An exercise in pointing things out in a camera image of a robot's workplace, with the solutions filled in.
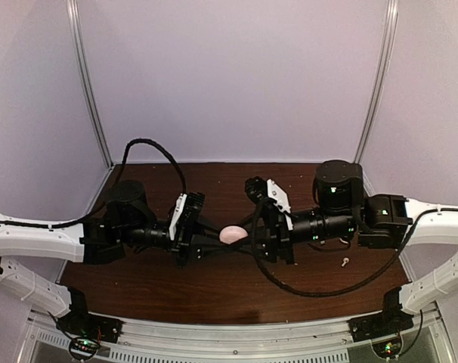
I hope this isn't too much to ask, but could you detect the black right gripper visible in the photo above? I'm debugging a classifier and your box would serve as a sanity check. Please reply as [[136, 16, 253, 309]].
[[228, 206, 356, 266]]

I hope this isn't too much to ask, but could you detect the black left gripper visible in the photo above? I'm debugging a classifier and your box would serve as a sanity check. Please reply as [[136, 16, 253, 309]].
[[119, 215, 237, 271]]

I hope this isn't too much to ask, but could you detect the white oval charging case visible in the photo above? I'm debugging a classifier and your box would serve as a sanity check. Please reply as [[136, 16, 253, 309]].
[[219, 225, 248, 244]]

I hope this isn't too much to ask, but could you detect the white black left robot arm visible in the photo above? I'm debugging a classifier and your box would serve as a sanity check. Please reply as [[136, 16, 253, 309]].
[[0, 181, 248, 336]]

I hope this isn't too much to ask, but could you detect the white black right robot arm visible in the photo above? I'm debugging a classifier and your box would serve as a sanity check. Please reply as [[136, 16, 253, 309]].
[[220, 160, 458, 334]]

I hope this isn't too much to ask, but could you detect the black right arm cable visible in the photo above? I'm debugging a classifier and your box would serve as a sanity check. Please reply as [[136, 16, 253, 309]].
[[249, 198, 458, 298]]

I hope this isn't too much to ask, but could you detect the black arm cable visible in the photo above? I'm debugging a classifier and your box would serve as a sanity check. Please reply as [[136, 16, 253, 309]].
[[43, 138, 190, 230], [249, 198, 458, 298]]

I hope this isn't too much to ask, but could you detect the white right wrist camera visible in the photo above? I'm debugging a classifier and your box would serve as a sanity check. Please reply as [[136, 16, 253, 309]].
[[245, 176, 293, 231]]

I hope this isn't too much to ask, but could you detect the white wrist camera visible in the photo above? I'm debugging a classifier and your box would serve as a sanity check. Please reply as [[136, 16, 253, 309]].
[[245, 176, 293, 231], [169, 193, 187, 241]]

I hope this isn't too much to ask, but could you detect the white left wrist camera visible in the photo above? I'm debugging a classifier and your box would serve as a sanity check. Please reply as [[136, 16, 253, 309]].
[[169, 193, 187, 241]]

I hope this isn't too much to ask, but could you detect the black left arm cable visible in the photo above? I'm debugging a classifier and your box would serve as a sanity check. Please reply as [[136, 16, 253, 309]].
[[43, 138, 190, 230]]

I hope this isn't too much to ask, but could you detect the aluminium front rail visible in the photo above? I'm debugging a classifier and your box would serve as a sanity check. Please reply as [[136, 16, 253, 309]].
[[14, 304, 457, 362]]

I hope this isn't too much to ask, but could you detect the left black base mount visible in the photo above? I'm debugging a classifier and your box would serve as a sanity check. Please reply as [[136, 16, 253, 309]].
[[57, 287, 122, 343]]

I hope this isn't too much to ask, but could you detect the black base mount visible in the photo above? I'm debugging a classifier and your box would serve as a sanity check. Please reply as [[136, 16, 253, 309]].
[[57, 287, 122, 343], [348, 287, 413, 343]]

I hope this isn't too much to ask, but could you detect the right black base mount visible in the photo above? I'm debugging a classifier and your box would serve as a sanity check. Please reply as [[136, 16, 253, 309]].
[[348, 287, 413, 343]]

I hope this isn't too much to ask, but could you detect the right aluminium frame post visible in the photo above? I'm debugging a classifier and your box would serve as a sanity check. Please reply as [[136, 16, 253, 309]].
[[351, 0, 400, 169]]

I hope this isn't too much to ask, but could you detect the aluminium frame post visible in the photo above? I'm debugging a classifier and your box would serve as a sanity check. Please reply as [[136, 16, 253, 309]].
[[351, 0, 400, 169], [66, 0, 113, 169]]

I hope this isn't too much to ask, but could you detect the left aluminium frame post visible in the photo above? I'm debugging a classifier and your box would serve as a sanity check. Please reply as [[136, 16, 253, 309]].
[[66, 0, 113, 169]]

